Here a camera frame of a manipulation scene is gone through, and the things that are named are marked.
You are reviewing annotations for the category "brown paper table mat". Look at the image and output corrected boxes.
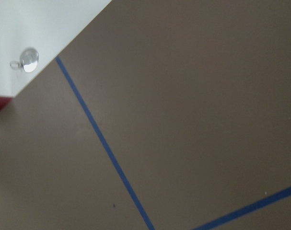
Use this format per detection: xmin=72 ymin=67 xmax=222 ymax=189
xmin=0 ymin=0 xmax=291 ymax=230

